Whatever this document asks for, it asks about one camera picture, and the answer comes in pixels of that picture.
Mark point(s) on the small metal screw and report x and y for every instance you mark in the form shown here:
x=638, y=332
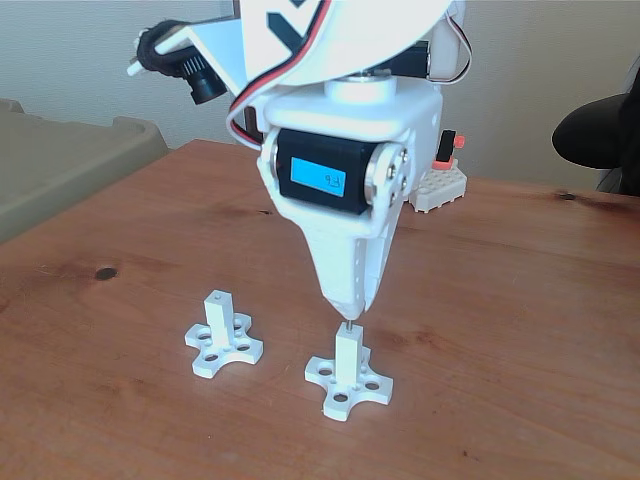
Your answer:
x=350, y=321

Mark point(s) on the orange and black clamp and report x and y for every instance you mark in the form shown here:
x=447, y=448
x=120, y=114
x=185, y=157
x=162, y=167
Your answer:
x=450, y=150

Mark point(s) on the black chair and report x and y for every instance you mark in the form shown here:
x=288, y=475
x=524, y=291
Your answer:
x=585, y=135

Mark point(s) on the beige plastic bin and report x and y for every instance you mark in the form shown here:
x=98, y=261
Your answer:
x=60, y=165

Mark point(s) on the white studded base plate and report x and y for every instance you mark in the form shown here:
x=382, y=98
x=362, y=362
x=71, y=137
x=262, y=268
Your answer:
x=440, y=190

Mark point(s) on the white cross-base post stand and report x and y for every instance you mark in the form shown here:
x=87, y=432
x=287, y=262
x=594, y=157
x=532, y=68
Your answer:
x=347, y=360
x=220, y=320

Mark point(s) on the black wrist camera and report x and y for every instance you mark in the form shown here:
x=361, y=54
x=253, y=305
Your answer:
x=202, y=85

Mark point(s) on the white camera bracket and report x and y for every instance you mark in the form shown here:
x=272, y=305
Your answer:
x=220, y=45

